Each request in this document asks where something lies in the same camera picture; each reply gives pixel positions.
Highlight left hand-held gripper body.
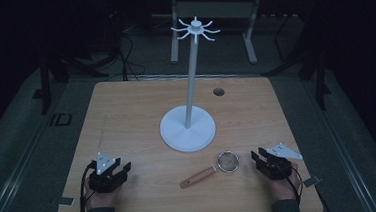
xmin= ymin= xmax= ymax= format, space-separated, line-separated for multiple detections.
xmin=86 ymin=150 xmax=129 ymax=195

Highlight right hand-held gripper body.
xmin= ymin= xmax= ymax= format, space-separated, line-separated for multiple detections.
xmin=257 ymin=140 xmax=305 ymax=182

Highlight small strainer with wooden handle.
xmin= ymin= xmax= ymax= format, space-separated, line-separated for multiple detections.
xmin=177 ymin=150 xmax=242 ymax=190

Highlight white hook stand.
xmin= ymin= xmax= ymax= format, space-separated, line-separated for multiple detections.
xmin=152 ymin=14 xmax=230 ymax=155

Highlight person's left hand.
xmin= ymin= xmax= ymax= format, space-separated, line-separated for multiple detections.
xmin=82 ymin=175 xmax=124 ymax=211

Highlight person's right hand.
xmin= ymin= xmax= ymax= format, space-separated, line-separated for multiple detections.
xmin=266 ymin=162 xmax=303 ymax=203

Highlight grey tape strip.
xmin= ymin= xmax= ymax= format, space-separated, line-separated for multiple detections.
xmin=302 ymin=175 xmax=322 ymax=189

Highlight black stand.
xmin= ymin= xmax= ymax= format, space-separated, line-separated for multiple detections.
xmin=296 ymin=42 xmax=333 ymax=113
xmin=29 ymin=43 xmax=74 ymax=117

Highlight black cable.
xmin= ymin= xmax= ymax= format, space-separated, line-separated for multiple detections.
xmin=74 ymin=160 xmax=101 ymax=212
xmin=284 ymin=162 xmax=305 ymax=207

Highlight black floor cables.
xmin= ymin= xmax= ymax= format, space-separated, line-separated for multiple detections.
xmin=97 ymin=28 xmax=148 ymax=84

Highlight grey metal table frame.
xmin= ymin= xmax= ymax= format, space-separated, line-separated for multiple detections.
xmin=166 ymin=0 xmax=269 ymax=71

